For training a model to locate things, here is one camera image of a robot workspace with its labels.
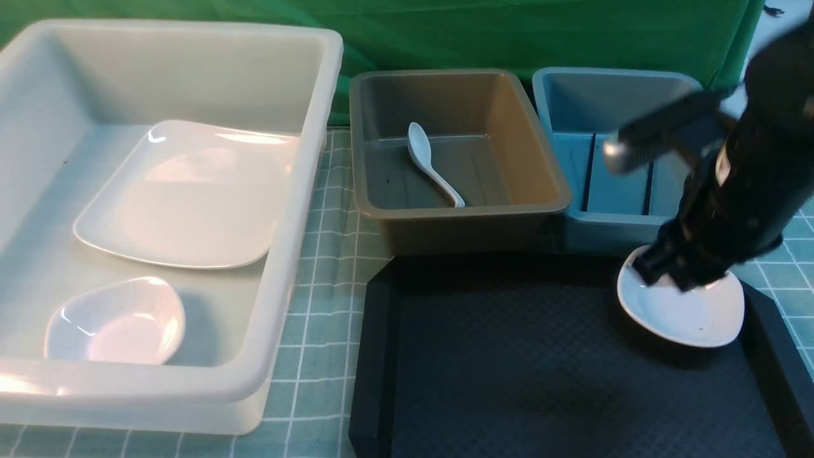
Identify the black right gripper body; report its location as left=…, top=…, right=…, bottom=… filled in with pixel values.
left=645, top=159, right=784, bottom=281

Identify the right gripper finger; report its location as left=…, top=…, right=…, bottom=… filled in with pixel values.
left=674, top=270, right=716, bottom=292
left=631, top=251, right=675, bottom=287

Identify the white small dish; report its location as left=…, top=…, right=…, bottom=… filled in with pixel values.
left=43, top=276, right=186, bottom=365
left=616, top=246, right=745, bottom=349

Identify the white ceramic spoon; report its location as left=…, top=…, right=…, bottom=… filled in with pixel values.
left=407, top=121, right=466, bottom=208

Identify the large white rectangular plate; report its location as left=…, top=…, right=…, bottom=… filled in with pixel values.
left=73, top=120, right=300, bottom=270

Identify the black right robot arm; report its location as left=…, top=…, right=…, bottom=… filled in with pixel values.
left=619, top=18, right=812, bottom=291

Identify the blue plastic bin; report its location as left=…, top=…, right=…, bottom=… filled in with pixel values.
left=532, top=67, right=701, bottom=257

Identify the green backdrop cloth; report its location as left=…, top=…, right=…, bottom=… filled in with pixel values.
left=1, top=1, right=764, bottom=125

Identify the brown plastic bin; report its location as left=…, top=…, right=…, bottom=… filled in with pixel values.
left=350, top=69, right=572, bottom=257

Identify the black plastic tray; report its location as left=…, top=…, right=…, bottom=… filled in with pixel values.
left=348, top=253, right=813, bottom=457

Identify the green checked tablecloth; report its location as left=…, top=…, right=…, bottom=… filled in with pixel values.
left=2, top=131, right=812, bottom=457

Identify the large white plastic bin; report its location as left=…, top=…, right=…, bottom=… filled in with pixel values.
left=1, top=20, right=343, bottom=435

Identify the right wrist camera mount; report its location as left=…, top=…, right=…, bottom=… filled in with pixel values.
left=602, top=87, right=735, bottom=175

